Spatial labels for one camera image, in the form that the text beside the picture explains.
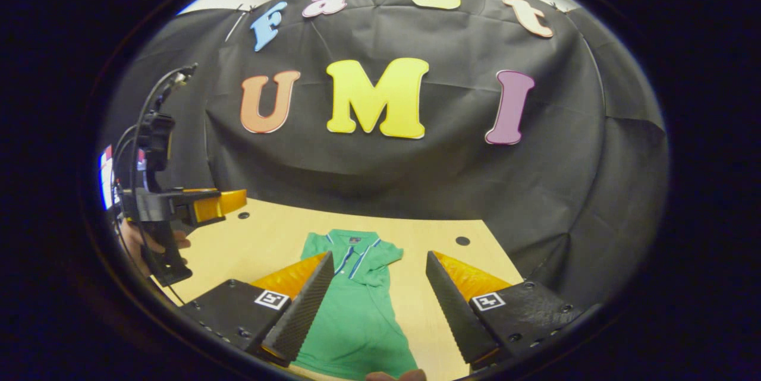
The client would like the green T-shirt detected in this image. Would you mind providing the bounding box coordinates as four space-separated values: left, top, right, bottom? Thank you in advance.
291 228 420 380

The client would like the black backdrop cloth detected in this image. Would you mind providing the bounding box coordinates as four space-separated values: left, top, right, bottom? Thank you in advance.
98 0 669 310

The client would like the computer monitor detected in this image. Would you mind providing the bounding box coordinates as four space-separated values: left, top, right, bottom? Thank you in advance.
98 144 147 210

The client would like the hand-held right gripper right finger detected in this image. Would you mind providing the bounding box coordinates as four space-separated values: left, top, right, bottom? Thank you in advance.
425 250 601 370

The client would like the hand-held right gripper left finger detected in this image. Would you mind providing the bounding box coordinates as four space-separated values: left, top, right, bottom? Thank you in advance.
178 250 335 369

